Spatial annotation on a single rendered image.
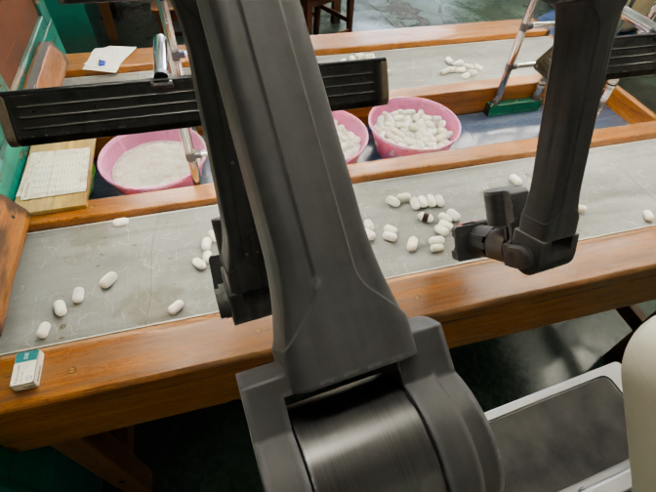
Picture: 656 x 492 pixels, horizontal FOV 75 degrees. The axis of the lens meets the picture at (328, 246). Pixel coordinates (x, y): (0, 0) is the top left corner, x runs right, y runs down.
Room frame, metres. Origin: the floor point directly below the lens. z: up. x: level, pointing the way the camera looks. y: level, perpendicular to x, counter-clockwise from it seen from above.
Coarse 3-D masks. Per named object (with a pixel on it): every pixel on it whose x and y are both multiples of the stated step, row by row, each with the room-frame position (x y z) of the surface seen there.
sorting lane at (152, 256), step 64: (384, 192) 0.80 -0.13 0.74; (448, 192) 0.82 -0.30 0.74; (640, 192) 0.86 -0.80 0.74; (64, 256) 0.54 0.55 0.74; (128, 256) 0.55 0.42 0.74; (192, 256) 0.56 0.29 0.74; (384, 256) 0.60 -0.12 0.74; (448, 256) 0.61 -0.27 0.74; (64, 320) 0.39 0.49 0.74; (128, 320) 0.40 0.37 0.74
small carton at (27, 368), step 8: (24, 352) 0.30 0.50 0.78; (32, 352) 0.30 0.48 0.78; (40, 352) 0.31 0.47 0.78; (16, 360) 0.29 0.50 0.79; (24, 360) 0.29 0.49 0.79; (32, 360) 0.29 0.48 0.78; (40, 360) 0.30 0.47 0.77; (16, 368) 0.28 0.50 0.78; (24, 368) 0.28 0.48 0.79; (32, 368) 0.28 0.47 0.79; (40, 368) 0.28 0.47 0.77; (16, 376) 0.26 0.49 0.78; (24, 376) 0.26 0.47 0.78; (32, 376) 0.26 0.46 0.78; (40, 376) 0.27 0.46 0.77; (16, 384) 0.25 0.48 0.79; (24, 384) 0.25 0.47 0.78; (32, 384) 0.25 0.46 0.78
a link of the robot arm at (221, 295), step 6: (216, 222) 0.38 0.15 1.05; (216, 228) 0.38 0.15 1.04; (216, 234) 0.37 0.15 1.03; (222, 234) 0.37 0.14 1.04; (216, 240) 0.37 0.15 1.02; (222, 240) 0.37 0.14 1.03; (222, 288) 0.30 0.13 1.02; (216, 294) 0.28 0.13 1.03; (222, 294) 0.28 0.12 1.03; (222, 300) 0.27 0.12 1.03; (222, 306) 0.27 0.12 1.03; (228, 306) 0.27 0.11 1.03; (222, 312) 0.26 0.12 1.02; (228, 312) 0.26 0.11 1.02; (222, 318) 0.26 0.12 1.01
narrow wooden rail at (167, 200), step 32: (608, 128) 1.11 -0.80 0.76; (640, 128) 1.12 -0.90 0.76; (384, 160) 0.90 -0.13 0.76; (416, 160) 0.91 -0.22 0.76; (448, 160) 0.92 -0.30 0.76; (480, 160) 0.94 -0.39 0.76; (160, 192) 0.73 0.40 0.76; (192, 192) 0.73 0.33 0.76; (32, 224) 0.61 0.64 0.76; (64, 224) 0.62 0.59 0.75
